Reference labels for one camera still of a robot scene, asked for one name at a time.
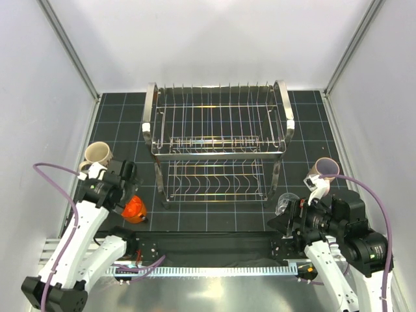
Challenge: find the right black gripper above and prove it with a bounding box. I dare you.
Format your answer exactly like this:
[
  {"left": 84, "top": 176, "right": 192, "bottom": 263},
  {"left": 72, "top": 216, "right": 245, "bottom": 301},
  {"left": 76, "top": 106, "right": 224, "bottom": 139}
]
[{"left": 267, "top": 192, "right": 345, "bottom": 236}]

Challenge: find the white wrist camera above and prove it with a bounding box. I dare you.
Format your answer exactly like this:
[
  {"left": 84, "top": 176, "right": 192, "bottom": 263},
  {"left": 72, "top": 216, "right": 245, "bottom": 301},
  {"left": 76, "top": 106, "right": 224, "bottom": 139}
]
[
  {"left": 77, "top": 162, "right": 107, "bottom": 181},
  {"left": 304, "top": 175, "right": 330, "bottom": 205}
]

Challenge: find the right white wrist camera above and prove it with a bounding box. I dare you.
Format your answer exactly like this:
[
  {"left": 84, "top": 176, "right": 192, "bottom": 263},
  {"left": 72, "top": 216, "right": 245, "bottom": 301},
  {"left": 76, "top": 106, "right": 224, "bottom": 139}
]
[{"left": 304, "top": 175, "right": 330, "bottom": 205}]

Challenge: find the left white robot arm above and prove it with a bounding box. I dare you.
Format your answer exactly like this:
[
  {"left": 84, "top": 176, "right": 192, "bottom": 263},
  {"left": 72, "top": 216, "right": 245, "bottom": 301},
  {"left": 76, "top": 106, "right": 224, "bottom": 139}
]
[{"left": 21, "top": 160, "right": 140, "bottom": 311}]

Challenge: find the pink mug with purple interior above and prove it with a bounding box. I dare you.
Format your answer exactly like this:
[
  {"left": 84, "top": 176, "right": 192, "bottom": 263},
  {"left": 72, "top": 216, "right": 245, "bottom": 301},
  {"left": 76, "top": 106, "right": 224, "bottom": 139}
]
[{"left": 304, "top": 157, "right": 340, "bottom": 191}]

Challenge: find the white slotted cable duct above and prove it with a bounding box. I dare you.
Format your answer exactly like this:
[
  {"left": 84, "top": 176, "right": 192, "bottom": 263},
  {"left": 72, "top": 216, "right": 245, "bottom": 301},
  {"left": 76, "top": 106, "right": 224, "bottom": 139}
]
[{"left": 105, "top": 265, "right": 298, "bottom": 277}]

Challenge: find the right aluminium frame post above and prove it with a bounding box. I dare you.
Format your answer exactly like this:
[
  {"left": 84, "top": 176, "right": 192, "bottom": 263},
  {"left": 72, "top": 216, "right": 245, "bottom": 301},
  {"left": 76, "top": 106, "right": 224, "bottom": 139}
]
[{"left": 323, "top": 0, "right": 386, "bottom": 97}]

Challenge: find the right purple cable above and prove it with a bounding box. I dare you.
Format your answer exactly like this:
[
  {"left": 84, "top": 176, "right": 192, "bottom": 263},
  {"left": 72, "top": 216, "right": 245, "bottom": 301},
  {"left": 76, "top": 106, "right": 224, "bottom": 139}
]
[{"left": 320, "top": 174, "right": 396, "bottom": 303}]

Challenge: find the black grid mat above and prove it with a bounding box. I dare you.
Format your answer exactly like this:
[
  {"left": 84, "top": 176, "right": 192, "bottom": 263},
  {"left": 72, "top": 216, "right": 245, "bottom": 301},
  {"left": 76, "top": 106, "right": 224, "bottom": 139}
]
[{"left": 89, "top": 90, "right": 340, "bottom": 238}]

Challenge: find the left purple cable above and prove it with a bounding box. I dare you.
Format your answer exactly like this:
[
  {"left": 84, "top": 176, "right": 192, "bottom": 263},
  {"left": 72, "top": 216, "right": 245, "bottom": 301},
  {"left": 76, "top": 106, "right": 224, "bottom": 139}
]
[{"left": 33, "top": 162, "right": 86, "bottom": 305}]

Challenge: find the steel two-tier dish rack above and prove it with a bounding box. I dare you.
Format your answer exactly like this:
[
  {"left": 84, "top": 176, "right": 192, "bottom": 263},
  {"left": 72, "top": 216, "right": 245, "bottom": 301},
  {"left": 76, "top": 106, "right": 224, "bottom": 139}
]
[{"left": 142, "top": 80, "right": 295, "bottom": 207}]

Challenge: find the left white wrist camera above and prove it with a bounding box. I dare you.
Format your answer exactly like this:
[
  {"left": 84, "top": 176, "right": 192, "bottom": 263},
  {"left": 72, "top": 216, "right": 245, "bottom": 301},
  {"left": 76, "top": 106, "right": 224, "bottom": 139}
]
[{"left": 77, "top": 162, "right": 107, "bottom": 181}]

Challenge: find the purple cable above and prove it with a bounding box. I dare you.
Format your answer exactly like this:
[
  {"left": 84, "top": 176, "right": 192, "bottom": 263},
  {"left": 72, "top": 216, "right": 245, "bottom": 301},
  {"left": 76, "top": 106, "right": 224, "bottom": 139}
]
[
  {"left": 320, "top": 174, "right": 396, "bottom": 303},
  {"left": 33, "top": 162, "right": 86, "bottom": 305}
]

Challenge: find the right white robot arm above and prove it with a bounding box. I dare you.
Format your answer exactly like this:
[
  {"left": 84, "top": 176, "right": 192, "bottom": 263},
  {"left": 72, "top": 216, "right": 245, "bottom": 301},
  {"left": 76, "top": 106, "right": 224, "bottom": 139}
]
[{"left": 267, "top": 190, "right": 393, "bottom": 311}]

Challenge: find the orange mug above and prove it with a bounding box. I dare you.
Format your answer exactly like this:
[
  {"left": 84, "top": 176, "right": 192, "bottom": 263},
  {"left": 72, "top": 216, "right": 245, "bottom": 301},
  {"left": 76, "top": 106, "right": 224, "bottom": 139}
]
[{"left": 122, "top": 196, "right": 148, "bottom": 224}]

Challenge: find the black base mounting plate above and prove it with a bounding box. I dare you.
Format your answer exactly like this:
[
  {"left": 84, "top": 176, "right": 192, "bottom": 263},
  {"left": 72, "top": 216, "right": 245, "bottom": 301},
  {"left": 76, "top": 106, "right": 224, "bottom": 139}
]
[{"left": 136, "top": 231, "right": 291, "bottom": 268}]

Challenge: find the left aluminium frame post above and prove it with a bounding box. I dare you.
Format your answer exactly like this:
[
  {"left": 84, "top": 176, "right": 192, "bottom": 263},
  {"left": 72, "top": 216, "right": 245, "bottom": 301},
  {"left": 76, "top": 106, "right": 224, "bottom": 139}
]
[{"left": 35, "top": 0, "right": 101, "bottom": 103}]

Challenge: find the beige floral mug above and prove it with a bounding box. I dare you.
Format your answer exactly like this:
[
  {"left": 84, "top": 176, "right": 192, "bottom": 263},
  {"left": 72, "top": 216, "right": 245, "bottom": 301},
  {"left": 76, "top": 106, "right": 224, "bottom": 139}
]
[{"left": 78, "top": 141, "right": 113, "bottom": 171}]

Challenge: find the clear faceted glass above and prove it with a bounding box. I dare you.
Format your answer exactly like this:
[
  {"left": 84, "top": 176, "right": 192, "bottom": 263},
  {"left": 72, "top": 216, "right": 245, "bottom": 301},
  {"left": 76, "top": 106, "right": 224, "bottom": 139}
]
[{"left": 275, "top": 192, "right": 299, "bottom": 216}]

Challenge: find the aluminium frame post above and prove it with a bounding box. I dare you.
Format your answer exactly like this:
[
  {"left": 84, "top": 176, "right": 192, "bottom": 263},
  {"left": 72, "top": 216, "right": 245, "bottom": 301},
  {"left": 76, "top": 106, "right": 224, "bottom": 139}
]
[
  {"left": 323, "top": 0, "right": 386, "bottom": 97},
  {"left": 35, "top": 0, "right": 101, "bottom": 103}
]

